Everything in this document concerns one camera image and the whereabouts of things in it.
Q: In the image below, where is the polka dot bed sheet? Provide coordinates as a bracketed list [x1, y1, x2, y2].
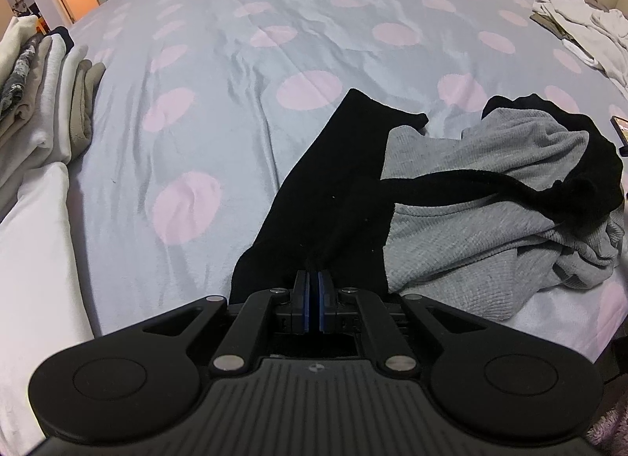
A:
[64, 0, 628, 378]

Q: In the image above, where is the white folded cloth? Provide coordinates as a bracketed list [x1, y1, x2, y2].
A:
[0, 161, 96, 442]

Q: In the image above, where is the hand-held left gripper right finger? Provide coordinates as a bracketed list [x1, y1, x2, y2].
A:
[317, 270, 487, 379]

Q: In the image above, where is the pink fluffy rug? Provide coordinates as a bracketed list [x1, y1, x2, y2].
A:
[586, 404, 628, 456]

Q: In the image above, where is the black and grey sweater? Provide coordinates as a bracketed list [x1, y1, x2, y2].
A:
[228, 88, 626, 323]

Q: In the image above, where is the stack of folded clothes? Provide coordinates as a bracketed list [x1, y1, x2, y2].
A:
[0, 14, 107, 192]

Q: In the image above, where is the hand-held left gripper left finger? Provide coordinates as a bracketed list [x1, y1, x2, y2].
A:
[142, 270, 313, 379]

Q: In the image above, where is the smartphone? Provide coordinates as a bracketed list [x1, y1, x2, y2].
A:
[609, 115, 628, 158]

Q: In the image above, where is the pile of white unfolded clothes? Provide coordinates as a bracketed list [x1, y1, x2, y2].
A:
[530, 0, 628, 99]

